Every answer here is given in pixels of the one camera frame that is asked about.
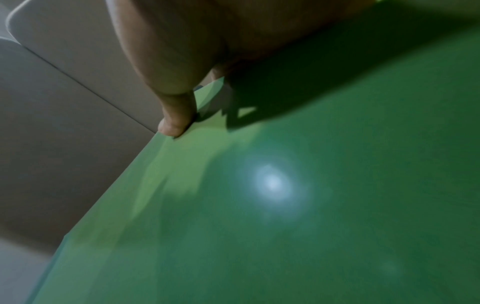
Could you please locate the person's right hand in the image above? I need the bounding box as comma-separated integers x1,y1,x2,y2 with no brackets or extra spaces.
106,0,376,138

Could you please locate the glossy green folder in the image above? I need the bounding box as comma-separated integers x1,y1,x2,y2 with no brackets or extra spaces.
31,0,480,304

